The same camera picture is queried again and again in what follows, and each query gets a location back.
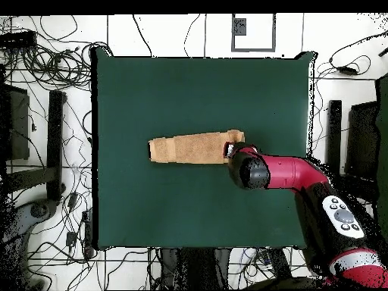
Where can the dark green table cloth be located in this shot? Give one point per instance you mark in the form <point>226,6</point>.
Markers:
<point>151,91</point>

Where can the black stand foot bar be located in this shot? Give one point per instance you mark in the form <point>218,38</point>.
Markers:
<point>55,145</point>
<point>333,136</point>

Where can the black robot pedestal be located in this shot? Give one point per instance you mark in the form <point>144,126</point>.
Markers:
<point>197,269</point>

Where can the black flat box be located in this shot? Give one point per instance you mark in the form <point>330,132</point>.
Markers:
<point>16,127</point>
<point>362,139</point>

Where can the dark green fabric sheet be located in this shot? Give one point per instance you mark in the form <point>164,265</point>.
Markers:
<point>383,121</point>

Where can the grey office chair base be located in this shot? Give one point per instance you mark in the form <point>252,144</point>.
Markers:
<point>39,209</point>

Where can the black power adapter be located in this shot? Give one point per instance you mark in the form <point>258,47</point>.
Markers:
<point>347,70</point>

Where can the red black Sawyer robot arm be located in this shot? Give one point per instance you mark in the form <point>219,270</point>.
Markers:
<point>288,172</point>

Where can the black power strip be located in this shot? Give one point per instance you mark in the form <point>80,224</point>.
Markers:
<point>279,263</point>
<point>88,230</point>

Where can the long black box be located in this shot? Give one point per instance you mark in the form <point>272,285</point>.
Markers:
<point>18,39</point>

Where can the tan terry towel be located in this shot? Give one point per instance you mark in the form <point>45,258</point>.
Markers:
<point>188,148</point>

